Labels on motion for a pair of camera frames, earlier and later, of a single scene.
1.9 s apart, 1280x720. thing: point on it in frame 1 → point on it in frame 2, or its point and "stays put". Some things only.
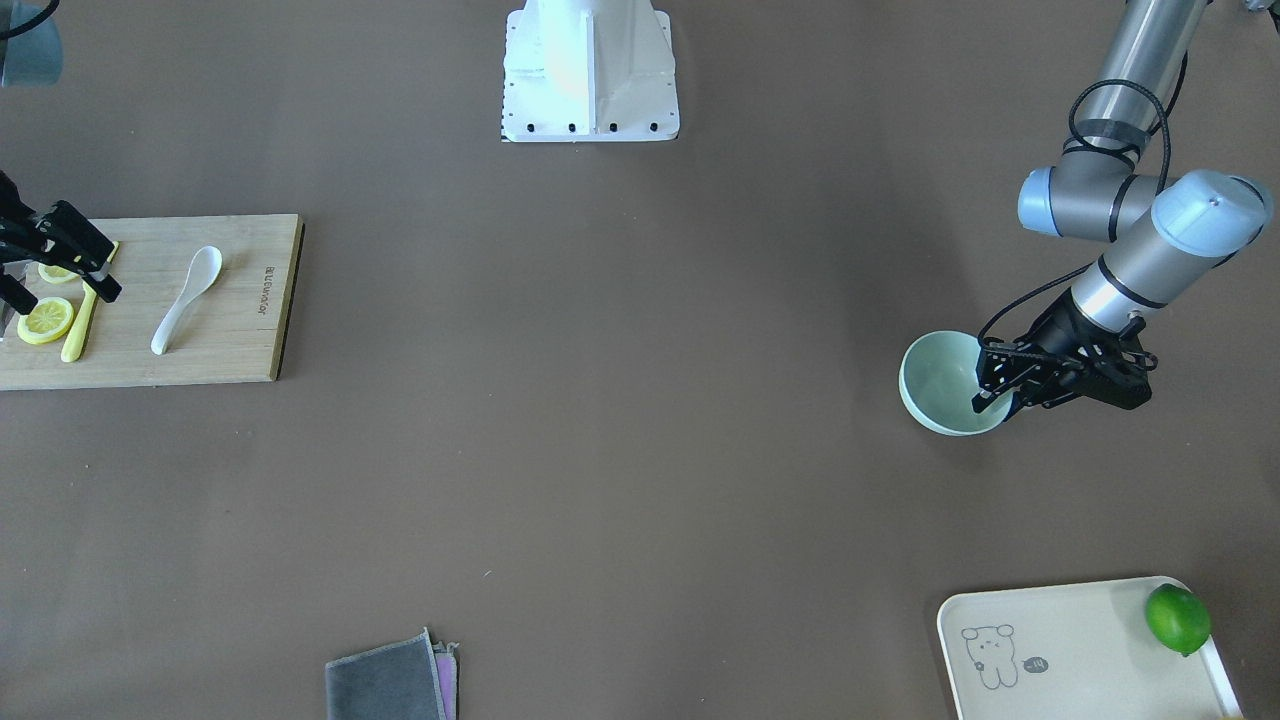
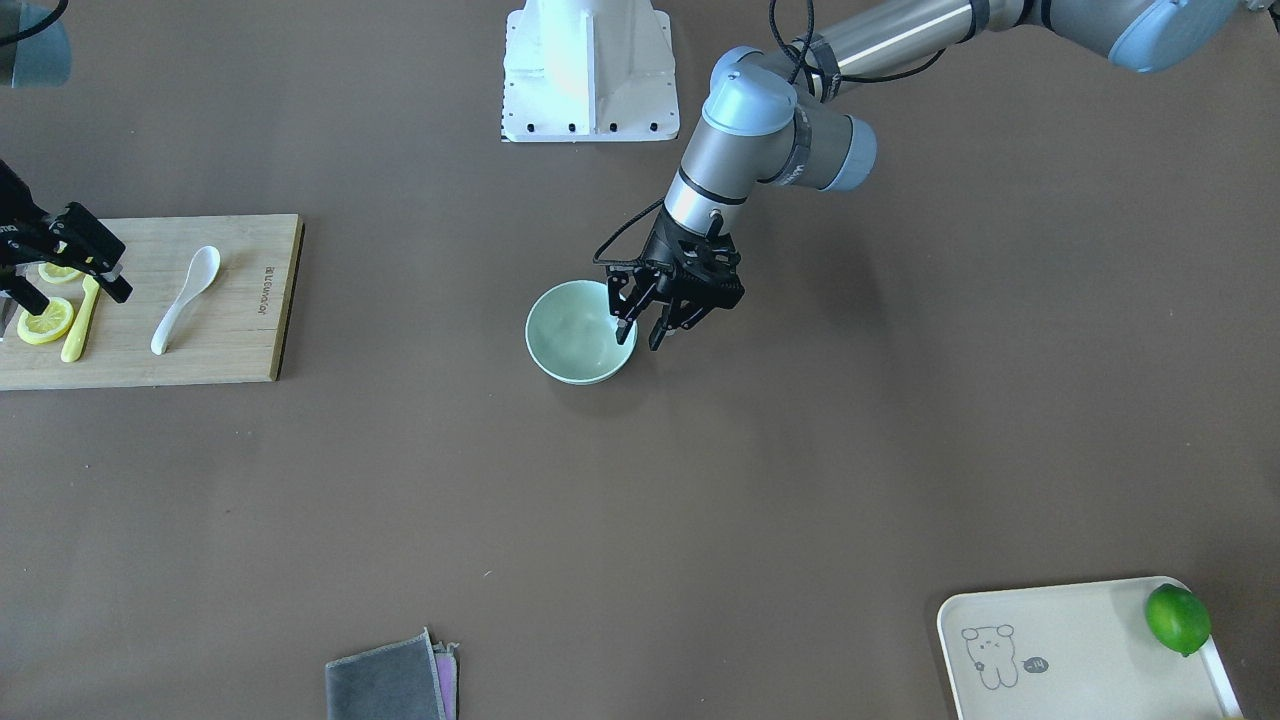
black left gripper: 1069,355 → 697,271
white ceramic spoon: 203,270 stays put
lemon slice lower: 48,322 stays put
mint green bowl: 939,379 → 571,334
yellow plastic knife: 83,320 stays put
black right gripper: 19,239 stays put
